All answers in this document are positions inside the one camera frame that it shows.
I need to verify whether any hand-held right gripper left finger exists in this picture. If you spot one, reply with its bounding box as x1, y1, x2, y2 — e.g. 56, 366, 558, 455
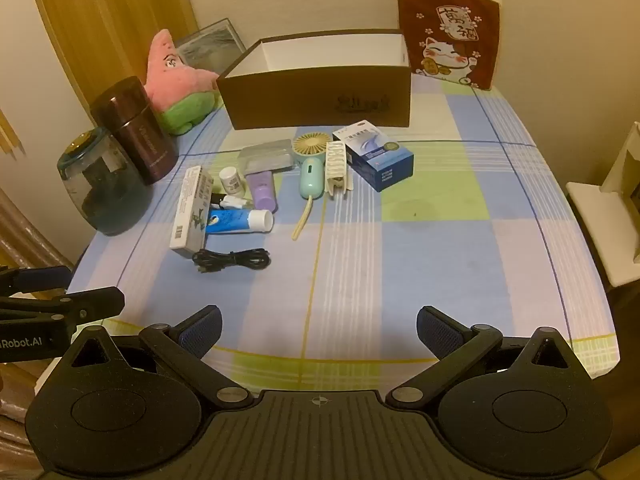
60, 304, 257, 409

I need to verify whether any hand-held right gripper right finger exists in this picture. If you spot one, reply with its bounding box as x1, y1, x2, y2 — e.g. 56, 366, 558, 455
386, 304, 576, 409

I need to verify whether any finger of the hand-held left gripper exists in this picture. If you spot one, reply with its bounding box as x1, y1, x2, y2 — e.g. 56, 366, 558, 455
0, 264, 72, 295
0, 287, 126, 324

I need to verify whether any blue tube with white cap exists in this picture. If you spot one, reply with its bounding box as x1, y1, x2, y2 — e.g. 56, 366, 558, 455
205, 208, 274, 236

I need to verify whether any purple tube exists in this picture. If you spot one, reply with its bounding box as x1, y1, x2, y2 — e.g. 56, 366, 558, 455
248, 170, 278, 212

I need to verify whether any clear plastic case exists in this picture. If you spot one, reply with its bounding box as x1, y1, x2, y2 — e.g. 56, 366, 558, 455
237, 139, 295, 177

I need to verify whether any blue white medicine box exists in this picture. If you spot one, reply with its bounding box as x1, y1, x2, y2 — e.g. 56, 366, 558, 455
332, 120, 415, 192

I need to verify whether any yellow green handheld fan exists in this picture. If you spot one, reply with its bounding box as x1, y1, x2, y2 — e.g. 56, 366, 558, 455
291, 131, 333, 241

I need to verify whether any brown cardboard box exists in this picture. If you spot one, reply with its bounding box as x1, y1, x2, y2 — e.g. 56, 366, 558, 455
216, 28, 412, 131

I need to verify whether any blue glass jar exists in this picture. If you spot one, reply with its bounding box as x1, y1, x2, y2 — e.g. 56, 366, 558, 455
56, 127, 151, 236

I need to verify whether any white green carton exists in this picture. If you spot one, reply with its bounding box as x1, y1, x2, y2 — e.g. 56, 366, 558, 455
169, 166, 215, 252

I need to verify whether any small white charger plug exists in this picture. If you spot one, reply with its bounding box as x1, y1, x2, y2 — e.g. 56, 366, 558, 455
210, 192, 251, 211

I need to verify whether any small white bottle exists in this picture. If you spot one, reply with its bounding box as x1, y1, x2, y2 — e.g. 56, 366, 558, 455
219, 166, 246, 197

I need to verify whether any brown thermos flask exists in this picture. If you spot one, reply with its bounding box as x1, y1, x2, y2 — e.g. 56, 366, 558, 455
90, 76, 179, 186

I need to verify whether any white hair claw clip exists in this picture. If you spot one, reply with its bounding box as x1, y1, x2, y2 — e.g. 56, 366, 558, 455
325, 141, 355, 196

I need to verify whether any white furniture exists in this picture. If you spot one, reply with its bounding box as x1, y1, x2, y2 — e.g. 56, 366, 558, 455
565, 121, 640, 286

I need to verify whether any pink star plush toy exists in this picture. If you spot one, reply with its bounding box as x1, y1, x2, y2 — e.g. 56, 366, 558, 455
145, 29, 221, 136

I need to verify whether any yellow wooden door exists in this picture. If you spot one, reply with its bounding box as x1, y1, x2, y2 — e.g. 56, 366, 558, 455
25, 0, 198, 126

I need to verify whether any framed grey picture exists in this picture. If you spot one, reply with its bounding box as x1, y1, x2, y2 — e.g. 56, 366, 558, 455
174, 18, 247, 76

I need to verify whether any brown cat print cushion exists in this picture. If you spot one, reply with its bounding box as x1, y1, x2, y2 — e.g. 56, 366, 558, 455
397, 0, 502, 92

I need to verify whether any black cable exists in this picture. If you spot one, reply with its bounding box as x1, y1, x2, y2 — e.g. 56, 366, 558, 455
192, 247, 272, 275

